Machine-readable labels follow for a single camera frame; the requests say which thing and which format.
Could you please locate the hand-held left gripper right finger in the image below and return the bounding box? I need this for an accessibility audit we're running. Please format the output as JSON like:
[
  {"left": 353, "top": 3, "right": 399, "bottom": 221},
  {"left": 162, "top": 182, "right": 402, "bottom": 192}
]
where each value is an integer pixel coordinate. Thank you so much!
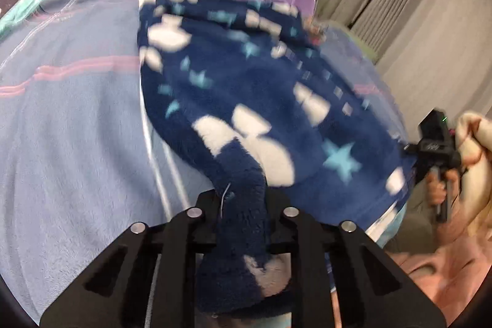
[{"left": 268, "top": 190, "right": 447, "bottom": 328}]

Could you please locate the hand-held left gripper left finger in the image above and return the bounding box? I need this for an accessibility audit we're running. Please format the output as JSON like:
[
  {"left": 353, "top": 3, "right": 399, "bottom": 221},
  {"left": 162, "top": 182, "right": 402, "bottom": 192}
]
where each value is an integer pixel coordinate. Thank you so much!
[{"left": 40, "top": 193, "right": 222, "bottom": 328}]

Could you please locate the navy star print fleece garment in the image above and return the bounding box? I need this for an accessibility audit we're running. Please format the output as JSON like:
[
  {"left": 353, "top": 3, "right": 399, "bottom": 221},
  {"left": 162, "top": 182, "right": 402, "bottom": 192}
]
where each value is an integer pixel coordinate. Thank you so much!
[{"left": 136, "top": 0, "right": 418, "bottom": 317}]

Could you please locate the person's right forearm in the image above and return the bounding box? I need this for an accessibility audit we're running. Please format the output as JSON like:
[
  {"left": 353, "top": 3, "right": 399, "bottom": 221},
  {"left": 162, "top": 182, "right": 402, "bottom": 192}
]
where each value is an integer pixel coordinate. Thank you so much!
[{"left": 450, "top": 111, "right": 492, "bottom": 236}]

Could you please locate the person's right hand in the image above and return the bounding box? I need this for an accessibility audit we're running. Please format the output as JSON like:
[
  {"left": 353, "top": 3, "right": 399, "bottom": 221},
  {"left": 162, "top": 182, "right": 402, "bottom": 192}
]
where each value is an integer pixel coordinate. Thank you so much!
[{"left": 425, "top": 167, "right": 462, "bottom": 206}]

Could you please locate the green cloth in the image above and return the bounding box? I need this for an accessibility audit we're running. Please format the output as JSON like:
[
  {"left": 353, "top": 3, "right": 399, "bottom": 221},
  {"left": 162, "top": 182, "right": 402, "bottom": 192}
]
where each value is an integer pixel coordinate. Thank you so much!
[{"left": 338, "top": 22, "right": 383, "bottom": 63}]

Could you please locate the person's pink fleece clothing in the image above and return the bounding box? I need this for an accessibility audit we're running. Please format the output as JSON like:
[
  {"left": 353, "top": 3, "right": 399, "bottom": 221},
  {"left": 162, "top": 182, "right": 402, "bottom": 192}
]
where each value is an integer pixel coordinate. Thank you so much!
[{"left": 379, "top": 174, "right": 492, "bottom": 319}]

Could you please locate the grey pleated curtain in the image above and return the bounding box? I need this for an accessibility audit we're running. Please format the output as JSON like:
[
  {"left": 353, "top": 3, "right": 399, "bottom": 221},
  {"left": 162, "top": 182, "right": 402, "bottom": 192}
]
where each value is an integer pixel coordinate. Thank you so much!
[{"left": 319, "top": 0, "right": 492, "bottom": 125}]

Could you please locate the folded colourful print garment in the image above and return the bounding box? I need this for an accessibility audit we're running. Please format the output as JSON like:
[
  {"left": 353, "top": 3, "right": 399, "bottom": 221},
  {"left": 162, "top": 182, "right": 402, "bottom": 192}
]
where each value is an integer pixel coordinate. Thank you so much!
[{"left": 305, "top": 18, "right": 327, "bottom": 44}]

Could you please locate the blue striped blanket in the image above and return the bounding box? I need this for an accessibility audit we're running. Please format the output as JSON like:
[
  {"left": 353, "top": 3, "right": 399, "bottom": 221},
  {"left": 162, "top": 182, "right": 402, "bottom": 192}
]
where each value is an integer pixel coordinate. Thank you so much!
[{"left": 0, "top": 0, "right": 408, "bottom": 325}]

